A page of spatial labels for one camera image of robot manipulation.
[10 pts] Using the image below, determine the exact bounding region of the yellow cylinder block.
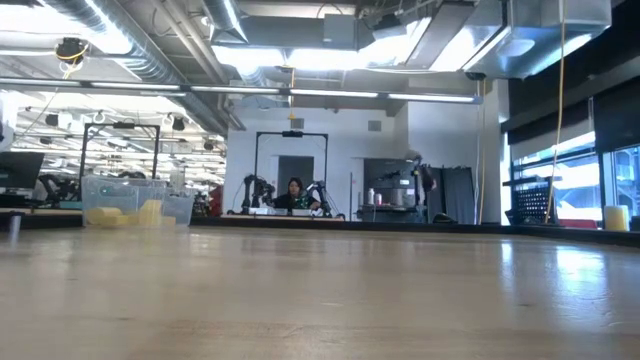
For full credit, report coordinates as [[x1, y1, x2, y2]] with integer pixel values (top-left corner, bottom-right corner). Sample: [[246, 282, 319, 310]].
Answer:
[[85, 206, 124, 227]]

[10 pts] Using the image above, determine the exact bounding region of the grey door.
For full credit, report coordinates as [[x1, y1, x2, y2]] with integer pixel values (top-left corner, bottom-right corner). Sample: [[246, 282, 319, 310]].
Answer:
[[277, 155, 315, 197]]

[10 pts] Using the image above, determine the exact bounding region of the person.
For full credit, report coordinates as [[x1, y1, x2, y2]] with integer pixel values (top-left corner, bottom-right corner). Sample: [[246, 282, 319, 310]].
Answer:
[[272, 176, 321, 211]]

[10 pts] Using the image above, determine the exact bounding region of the red background object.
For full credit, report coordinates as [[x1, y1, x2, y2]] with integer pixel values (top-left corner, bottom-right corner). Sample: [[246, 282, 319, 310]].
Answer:
[[208, 185, 224, 217]]

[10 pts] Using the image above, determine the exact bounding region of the dark curtain panel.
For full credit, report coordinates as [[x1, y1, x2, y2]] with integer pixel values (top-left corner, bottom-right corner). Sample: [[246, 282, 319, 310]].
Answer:
[[419, 165, 476, 225]]

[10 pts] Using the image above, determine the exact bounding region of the clear plastic bin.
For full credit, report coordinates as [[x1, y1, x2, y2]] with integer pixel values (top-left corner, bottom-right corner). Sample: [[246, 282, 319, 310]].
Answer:
[[80, 174, 197, 229]]

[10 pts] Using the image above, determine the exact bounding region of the long ceiling light bar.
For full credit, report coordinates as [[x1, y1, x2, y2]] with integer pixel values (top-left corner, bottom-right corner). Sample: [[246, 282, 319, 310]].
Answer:
[[0, 78, 484, 105]]

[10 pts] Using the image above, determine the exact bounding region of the black perforated rack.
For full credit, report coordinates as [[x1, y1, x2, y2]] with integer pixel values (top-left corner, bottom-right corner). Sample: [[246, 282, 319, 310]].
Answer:
[[502, 174, 562, 226]]

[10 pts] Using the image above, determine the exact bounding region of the red bar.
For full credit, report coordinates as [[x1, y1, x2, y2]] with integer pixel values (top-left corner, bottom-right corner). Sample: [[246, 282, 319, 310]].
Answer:
[[556, 218, 600, 230]]

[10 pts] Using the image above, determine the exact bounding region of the pale yellow roll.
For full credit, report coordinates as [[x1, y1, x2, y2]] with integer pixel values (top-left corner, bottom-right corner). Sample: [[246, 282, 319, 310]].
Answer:
[[603, 204, 631, 233]]

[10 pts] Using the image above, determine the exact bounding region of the black monitor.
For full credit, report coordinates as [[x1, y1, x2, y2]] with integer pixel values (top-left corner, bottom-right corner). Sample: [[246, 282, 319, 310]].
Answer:
[[0, 151, 46, 190]]

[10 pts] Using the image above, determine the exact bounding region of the black gantry frame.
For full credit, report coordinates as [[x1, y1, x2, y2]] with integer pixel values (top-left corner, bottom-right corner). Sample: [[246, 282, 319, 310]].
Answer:
[[81, 122, 162, 181], [253, 130, 330, 217]]

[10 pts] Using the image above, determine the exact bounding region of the silver round ventilation duct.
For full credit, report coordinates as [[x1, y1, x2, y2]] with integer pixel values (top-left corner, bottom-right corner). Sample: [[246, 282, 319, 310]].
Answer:
[[42, 0, 246, 137]]

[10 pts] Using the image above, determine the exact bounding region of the large metal duct box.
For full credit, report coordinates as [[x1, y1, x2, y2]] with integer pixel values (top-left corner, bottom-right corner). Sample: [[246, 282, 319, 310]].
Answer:
[[464, 0, 614, 81]]

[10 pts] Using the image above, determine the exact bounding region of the yellow hanging cable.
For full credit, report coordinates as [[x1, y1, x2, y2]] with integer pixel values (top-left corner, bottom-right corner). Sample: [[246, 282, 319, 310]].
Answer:
[[545, 0, 567, 225]]

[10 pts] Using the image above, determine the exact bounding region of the yellow ceiling cable reel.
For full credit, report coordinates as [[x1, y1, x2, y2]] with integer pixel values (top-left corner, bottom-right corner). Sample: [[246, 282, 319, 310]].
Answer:
[[53, 36, 91, 66]]

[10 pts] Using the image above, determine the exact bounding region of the small grey post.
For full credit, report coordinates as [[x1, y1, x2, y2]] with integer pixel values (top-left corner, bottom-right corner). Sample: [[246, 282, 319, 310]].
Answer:
[[8, 214, 23, 246]]

